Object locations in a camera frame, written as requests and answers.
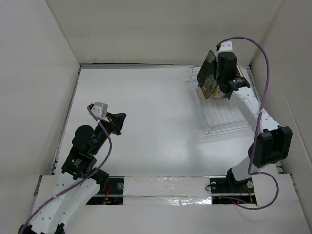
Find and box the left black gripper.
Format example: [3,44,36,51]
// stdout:
[91,111,126,154]

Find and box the cream plate with black patch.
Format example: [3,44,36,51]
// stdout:
[209,86,224,100]

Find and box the woven bamboo tray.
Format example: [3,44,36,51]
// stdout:
[237,65,244,77]

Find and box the black floral rectangular plate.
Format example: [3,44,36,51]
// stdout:
[197,50,217,100]

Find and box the cream plate with small flowers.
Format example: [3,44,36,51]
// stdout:
[197,87,206,101]

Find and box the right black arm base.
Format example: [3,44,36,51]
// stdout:
[205,177,257,205]

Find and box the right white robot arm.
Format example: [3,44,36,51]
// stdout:
[216,52,293,192]

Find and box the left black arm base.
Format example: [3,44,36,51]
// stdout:
[89,176,125,205]

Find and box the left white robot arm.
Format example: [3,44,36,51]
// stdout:
[18,113,126,234]

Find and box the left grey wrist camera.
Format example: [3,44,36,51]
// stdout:
[91,102,108,118]

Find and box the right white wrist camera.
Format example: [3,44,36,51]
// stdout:
[216,41,233,52]

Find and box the white wire dish rack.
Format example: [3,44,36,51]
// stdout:
[188,66,250,135]

